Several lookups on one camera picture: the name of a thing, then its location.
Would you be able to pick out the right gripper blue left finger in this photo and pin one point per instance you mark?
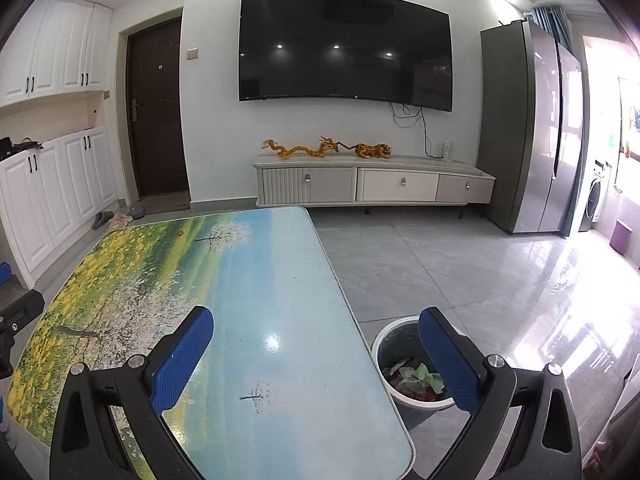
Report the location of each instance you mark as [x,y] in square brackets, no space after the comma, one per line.
[174,358]

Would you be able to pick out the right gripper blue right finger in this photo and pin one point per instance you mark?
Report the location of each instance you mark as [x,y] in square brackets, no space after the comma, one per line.
[455,359]

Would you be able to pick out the white round trash bin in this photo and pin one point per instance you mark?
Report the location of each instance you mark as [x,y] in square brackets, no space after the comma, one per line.
[398,345]

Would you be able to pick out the light green plastic bag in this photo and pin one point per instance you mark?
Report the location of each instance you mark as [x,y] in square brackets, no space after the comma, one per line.
[420,380]

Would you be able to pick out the landscape print table cover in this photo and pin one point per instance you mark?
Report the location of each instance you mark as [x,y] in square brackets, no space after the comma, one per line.
[286,387]

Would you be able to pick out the beige slipper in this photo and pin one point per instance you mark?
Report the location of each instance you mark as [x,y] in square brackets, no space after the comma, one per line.
[118,222]

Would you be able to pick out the white shoe cabinet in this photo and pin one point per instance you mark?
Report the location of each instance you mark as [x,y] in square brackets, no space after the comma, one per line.
[58,171]

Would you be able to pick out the dark grey slipper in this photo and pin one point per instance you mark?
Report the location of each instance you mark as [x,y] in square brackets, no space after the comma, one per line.
[136,211]

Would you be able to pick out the purple stool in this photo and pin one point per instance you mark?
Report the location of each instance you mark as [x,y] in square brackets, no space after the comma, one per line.
[621,236]

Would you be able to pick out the white washing machine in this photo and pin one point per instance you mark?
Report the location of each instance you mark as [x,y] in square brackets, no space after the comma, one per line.
[596,197]

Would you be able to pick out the golden tiger figurine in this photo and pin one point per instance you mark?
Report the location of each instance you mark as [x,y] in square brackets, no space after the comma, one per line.
[372,151]

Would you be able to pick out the grey white tv cabinet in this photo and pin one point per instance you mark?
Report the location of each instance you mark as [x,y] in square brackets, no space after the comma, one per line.
[350,181]

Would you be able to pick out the grey steel refrigerator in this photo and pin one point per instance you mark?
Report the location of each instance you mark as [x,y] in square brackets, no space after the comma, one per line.
[531,131]

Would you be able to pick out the golden dragon figurine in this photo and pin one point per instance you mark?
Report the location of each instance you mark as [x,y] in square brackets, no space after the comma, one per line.
[326,146]

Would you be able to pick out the dark brown entrance door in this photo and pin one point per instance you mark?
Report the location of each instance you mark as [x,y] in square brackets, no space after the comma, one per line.
[153,106]

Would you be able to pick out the black wall television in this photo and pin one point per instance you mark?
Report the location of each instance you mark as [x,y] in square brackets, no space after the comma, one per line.
[379,50]

